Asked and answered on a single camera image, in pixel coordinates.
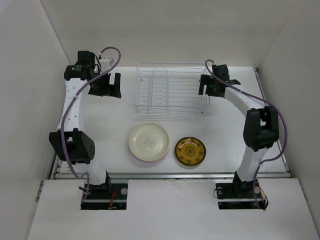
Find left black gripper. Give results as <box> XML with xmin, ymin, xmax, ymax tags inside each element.
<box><xmin>89</xmin><ymin>70</ymin><xmax>121</xmax><ymax>99</ymax></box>

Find white wire dish rack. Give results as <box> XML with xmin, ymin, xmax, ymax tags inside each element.
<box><xmin>133</xmin><ymin>62</ymin><xmax>211</xmax><ymax>115</ymax></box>

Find tan plate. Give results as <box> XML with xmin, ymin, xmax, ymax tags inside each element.
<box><xmin>128</xmin><ymin>123</ymin><xmax>170</xmax><ymax>163</ymax></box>

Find pink plastic plate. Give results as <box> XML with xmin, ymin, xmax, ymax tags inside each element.
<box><xmin>135</xmin><ymin>153</ymin><xmax>168</xmax><ymax>164</ymax></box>

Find orange plastic plate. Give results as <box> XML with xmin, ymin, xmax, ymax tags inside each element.
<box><xmin>139</xmin><ymin>123</ymin><xmax>171</xmax><ymax>155</ymax></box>

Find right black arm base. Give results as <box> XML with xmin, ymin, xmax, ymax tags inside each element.
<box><xmin>214</xmin><ymin>182</ymin><xmax>269</xmax><ymax>210</ymax></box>

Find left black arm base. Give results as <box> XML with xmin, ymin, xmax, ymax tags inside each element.
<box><xmin>80</xmin><ymin>180</ymin><xmax>128</xmax><ymax>211</ymax></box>

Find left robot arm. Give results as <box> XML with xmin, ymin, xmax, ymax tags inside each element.
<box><xmin>49</xmin><ymin>50</ymin><xmax>122</xmax><ymax>183</ymax></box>

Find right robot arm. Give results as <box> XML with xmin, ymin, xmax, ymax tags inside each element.
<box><xmin>198</xmin><ymin>64</ymin><xmax>279</xmax><ymax>197</ymax></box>

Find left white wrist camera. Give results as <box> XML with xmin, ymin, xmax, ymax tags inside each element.
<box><xmin>98</xmin><ymin>57</ymin><xmax>115</xmax><ymax>73</ymax></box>

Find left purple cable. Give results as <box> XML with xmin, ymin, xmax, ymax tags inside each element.
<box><xmin>60</xmin><ymin>46</ymin><xmax>122</xmax><ymax>201</ymax></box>

